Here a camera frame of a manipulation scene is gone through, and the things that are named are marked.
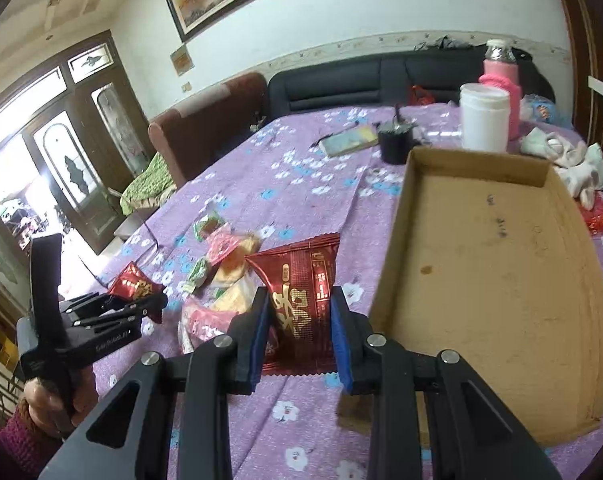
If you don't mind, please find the white socks pile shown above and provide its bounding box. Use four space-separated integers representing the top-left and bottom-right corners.
519 128 603 211

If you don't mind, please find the black leather sofa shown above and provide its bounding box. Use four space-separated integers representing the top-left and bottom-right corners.
266 46 557 126

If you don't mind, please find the yellow blue book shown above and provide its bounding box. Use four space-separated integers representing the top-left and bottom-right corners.
318 125 379 157

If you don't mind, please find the white plastic jar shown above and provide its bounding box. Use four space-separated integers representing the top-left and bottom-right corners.
460 82 511 153

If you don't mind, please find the beige biscuit packet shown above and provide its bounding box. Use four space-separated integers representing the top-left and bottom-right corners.
212 234 262 287

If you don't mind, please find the cardboard tray box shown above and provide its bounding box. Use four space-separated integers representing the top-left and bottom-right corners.
337 148 603 446

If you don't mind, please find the small red candy packet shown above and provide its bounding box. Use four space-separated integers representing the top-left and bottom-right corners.
108 262 167 324

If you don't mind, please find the pink sleeved thermos bottle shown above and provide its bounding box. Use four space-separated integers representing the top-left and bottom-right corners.
479 39 522 141

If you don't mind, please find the purple floral tablecloth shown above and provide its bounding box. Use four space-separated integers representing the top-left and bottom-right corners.
96 107 603 479

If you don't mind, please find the green blanket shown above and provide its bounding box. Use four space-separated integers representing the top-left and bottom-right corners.
119 153 177 216

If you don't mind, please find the left hand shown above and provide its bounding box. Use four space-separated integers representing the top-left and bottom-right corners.
24 366 99 438

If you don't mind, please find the black cup with tool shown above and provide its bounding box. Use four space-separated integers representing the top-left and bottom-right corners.
377 104 415 166

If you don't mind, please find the brown armchair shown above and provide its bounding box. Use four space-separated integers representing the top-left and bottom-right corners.
148 73 267 188

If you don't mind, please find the large dark red snack packet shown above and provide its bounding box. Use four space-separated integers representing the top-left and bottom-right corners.
246 233 341 376

